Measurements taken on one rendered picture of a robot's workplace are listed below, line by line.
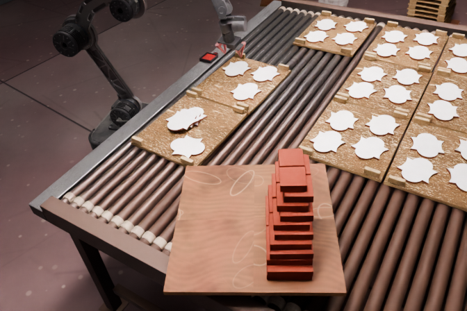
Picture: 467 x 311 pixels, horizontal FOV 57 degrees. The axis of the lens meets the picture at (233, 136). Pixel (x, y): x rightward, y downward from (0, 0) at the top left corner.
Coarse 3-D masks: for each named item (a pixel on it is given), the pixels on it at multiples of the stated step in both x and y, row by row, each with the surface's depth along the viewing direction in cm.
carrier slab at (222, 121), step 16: (176, 112) 200; (208, 112) 199; (224, 112) 198; (160, 128) 192; (192, 128) 190; (208, 128) 190; (224, 128) 189; (144, 144) 184; (160, 144) 184; (208, 144) 181; (176, 160) 175
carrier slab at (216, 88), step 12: (228, 60) 234; (240, 60) 233; (252, 60) 232; (216, 72) 225; (252, 72) 223; (288, 72) 220; (204, 84) 217; (216, 84) 216; (228, 84) 216; (240, 84) 215; (264, 84) 213; (276, 84) 213; (204, 96) 209; (216, 96) 208; (228, 96) 207; (264, 96) 205; (252, 108) 199
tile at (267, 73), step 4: (260, 68) 223; (264, 68) 223; (268, 68) 223; (272, 68) 223; (276, 68) 222; (256, 72) 220; (260, 72) 220; (264, 72) 220; (268, 72) 220; (272, 72) 219; (276, 72) 219; (256, 76) 217; (260, 76) 217; (264, 76) 217; (268, 76) 217; (272, 76) 216; (256, 80) 215; (260, 80) 215; (264, 80) 215; (268, 80) 215
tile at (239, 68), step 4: (232, 64) 228; (236, 64) 228; (240, 64) 228; (244, 64) 228; (224, 68) 226; (228, 68) 226; (232, 68) 225; (236, 68) 225; (240, 68) 225; (244, 68) 224; (248, 68) 224; (228, 72) 222; (232, 72) 222; (236, 72) 222; (240, 72) 222; (244, 72) 222; (228, 76) 221; (232, 76) 220
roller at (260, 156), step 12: (336, 60) 230; (324, 72) 221; (312, 84) 214; (312, 96) 209; (300, 108) 200; (288, 120) 193; (276, 132) 187; (264, 144) 182; (276, 144) 185; (264, 156) 177
